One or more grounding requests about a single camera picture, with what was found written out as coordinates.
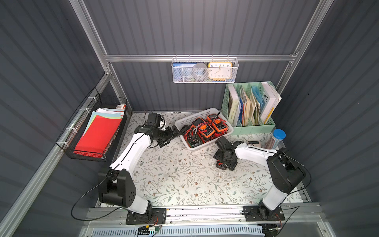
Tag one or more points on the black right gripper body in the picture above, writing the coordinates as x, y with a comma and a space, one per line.
224, 160

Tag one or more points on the orange multimeter diagonal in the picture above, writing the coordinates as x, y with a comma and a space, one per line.
204, 129

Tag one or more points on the blue box in wall basket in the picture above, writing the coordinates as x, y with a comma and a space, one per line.
182, 71

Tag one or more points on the white book in organizer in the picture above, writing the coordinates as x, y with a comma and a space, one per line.
271, 98

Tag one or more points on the white plastic perforated basket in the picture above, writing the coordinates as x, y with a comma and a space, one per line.
203, 114

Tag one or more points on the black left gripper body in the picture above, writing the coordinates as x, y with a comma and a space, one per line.
171, 132

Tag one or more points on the small black multimeter with leads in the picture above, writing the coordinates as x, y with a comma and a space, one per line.
220, 165

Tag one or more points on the black wire wall tray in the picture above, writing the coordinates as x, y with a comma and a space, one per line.
96, 102

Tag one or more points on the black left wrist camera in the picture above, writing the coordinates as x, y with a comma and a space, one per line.
155, 120

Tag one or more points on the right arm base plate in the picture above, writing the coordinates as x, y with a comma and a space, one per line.
254, 213

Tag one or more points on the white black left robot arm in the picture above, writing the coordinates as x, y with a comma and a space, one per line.
116, 183

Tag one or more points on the dark green multimeter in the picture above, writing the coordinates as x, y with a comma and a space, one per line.
194, 141

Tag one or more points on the yellow analog clock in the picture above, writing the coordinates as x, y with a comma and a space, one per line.
220, 70

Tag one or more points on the red paper folder stack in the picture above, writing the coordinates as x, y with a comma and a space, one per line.
98, 134

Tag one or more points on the pink calculator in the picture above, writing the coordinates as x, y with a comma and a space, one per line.
255, 144

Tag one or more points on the orange multimeter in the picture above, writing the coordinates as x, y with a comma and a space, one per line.
219, 125

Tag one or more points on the green desktop file organizer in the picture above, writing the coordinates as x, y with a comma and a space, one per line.
245, 130

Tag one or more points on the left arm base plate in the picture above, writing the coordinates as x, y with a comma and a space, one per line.
153, 216

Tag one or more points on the grey tape roll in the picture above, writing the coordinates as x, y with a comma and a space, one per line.
200, 72

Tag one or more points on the blue lid clear jar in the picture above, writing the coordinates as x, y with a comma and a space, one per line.
276, 137

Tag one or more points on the tiny black multimeter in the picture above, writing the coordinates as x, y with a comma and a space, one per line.
186, 130

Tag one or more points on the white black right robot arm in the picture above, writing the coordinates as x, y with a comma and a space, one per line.
286, 173

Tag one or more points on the white wire wall basket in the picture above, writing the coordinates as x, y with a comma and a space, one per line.
206, 61

